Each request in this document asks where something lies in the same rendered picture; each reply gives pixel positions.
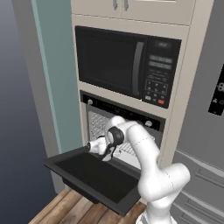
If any black oven door handle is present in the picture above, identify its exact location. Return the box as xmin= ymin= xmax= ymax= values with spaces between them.
xmin=61 ymin=177 xmax=102 ymax=205

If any beige tall cabinet housing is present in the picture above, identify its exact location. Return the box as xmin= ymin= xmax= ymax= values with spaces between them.
xmin=70 ymin=0 xmax=215 ymax=205

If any grey microwave door handle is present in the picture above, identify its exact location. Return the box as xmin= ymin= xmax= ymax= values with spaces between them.
xmin=131 ymin=41 xmax=145 ymax=99

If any metal oven rack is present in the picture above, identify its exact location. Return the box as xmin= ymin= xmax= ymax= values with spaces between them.
xmin=87 ymin=110 xmax=156 ymax=171

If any black microwave door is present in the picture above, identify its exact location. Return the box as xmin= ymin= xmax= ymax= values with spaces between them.
xmin=75 ymin=25 xmax=148 ymax=101

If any beige cupboard door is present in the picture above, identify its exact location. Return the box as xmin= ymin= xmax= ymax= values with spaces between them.
xmin=71 ymin=0 xmax=123 ymax=18
xmin=120 ymin=0 xmax=197 ymax=26

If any grey fridge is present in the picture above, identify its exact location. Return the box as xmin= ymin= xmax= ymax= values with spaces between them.
xmin=170 ymin=0 xmax=224 ymax=224

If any black oven door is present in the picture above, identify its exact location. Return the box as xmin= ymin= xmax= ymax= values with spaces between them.
xmin=43 ymin=145 xmax=147 ymax=218

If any black built-in oven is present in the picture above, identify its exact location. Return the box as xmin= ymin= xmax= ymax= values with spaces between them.
xmin=79 ymin=89 xmax=166 ymax=173

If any black microwave oven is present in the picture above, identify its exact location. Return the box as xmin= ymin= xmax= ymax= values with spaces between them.
xmin=74 ymin=24 xmax=183 ymax=109

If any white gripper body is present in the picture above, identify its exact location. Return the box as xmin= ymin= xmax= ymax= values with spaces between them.
xmin=87 ymin=136 xmax=108 ymax=156

